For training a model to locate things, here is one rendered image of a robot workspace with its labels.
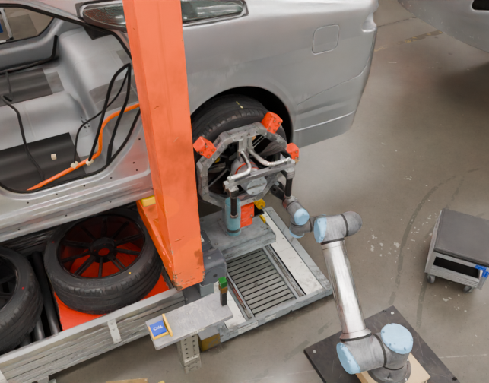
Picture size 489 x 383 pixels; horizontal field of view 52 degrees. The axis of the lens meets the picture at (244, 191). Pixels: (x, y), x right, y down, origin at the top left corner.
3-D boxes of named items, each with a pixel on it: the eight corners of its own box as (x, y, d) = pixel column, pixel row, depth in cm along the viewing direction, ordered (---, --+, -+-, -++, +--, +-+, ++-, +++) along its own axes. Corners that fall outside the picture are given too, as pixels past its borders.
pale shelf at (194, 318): (220, 294, 279) (220, 290, 277) (233, 318, 268) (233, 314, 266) (145, 324, 265) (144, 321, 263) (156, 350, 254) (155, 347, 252)
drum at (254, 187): (250, 170, 301) (251, 151, 292) (268, 191, 287) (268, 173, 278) (229, 177, 297) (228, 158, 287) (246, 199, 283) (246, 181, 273)
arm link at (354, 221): (368, 208, 247) (322, 211, 313) (344, 213, 244) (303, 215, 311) (373, 232, 246) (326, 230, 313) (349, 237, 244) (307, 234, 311)
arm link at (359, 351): (387, 369, 232) (346, 210, 244) (351, 378, 229) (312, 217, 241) (373, 365, 247) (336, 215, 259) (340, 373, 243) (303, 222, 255)
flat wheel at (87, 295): (124, 215, 345) (118, 189, 329) (185, 270, 310) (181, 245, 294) (33, 268, 312) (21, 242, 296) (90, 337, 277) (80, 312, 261)
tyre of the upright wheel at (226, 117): (287, 113, 322) (209, 76, 277) (307, 133, 306) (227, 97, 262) (232, 193, 344) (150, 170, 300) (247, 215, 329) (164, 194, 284)
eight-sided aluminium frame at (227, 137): (278, 185, 321) (283, 113, 284) (284, 191, 317) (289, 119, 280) (199, 212, 304) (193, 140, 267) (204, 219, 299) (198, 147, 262)
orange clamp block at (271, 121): (268, 127, 287) (276, 113, 284) (274, 134, 282) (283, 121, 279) (259, 123, 282) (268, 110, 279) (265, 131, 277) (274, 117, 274)
